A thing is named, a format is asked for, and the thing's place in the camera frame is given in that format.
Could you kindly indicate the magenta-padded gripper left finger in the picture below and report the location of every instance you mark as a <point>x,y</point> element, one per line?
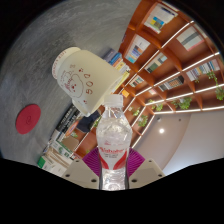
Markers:
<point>80,171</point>

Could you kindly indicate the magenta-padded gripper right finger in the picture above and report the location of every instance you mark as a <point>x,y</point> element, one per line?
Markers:
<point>146,171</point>

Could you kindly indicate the clear plastic water bottle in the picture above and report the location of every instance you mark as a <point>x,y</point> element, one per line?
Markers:
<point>114,140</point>

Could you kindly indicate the white tissue pack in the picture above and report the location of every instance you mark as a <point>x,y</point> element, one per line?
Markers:
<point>56,168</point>

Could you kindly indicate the tan chair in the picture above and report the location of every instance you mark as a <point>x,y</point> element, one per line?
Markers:
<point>70,143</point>

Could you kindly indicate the tall green white carton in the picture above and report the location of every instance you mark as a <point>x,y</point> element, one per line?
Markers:
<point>60,148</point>

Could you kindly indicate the small green white box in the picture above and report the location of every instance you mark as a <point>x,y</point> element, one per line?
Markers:
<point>42,162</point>

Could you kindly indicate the recessed ceiling light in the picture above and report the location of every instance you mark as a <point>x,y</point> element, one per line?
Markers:
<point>161,130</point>

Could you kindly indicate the dark office chair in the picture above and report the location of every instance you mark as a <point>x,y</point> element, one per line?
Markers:
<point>87,122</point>

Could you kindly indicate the flat round red coaster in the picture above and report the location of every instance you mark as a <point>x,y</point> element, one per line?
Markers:
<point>28,119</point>

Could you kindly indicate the white paper cup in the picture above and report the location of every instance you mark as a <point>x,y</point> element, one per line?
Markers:
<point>86,80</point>

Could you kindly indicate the stack of colourful books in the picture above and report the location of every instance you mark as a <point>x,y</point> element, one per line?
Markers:
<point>115,60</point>

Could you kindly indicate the wooden wall shelf unit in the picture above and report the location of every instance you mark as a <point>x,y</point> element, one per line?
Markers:
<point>173,60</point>

